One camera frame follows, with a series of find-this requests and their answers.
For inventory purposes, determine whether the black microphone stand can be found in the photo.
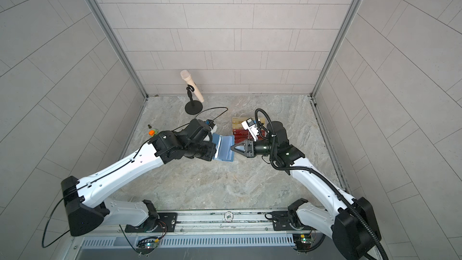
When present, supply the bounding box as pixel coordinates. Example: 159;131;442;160
185;85;203;115

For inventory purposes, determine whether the red vip card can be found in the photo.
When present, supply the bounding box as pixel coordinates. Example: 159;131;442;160
233;130;253;144

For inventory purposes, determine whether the right green circuit board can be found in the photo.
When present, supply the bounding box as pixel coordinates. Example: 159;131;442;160
292;234;314;252

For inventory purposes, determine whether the left green circuit board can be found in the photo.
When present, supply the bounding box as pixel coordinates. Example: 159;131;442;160
136;237;161;255

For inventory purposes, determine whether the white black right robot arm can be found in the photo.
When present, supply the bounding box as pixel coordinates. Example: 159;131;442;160
231;119;388;260

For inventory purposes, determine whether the aluminium mounting rail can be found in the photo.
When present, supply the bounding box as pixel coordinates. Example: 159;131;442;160
71;207;372;239

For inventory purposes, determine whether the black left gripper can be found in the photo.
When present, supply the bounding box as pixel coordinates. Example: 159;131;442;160
183;141;221;161

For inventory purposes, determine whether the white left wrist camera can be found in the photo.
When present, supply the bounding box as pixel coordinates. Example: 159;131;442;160
205;119;217;134

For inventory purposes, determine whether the green circuit board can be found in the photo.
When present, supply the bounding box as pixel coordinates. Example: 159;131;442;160
136;237;161;255
292;234;314;252

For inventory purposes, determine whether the cream microphone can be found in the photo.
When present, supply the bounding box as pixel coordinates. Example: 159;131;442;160
180;70;205;103

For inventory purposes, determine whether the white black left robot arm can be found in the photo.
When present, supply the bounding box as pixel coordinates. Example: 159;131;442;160
61;119;217;237

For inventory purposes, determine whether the clear acrylic card tray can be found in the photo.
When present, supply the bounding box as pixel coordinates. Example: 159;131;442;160
232;117;267;144

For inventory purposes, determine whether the green orange toy truck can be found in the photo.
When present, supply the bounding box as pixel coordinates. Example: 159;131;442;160
149;130;159;137

